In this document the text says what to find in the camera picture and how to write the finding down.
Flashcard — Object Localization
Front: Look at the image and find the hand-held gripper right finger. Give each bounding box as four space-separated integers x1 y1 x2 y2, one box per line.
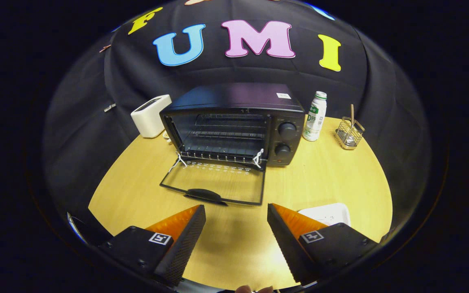
267 203 379 285

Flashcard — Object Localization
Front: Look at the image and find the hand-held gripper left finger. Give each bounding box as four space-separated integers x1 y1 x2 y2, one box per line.
98 204 206 287

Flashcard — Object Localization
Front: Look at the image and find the white square plate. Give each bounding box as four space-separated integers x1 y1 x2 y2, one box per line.
298 203 351 227

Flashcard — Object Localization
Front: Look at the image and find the black toaster oven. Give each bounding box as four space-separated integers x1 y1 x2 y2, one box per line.
159 83 306 206

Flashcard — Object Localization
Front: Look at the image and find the white bread toaster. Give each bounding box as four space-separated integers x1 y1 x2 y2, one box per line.
131 94 172 139

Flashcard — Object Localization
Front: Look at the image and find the white plastic bottle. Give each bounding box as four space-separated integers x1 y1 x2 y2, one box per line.
302 91 328 142

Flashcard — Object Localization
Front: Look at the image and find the oven wire rack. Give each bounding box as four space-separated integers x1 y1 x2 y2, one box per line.
179 114 270 164

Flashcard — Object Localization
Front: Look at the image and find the wire utensil holder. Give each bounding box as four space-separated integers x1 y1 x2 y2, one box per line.
335 116 366 150

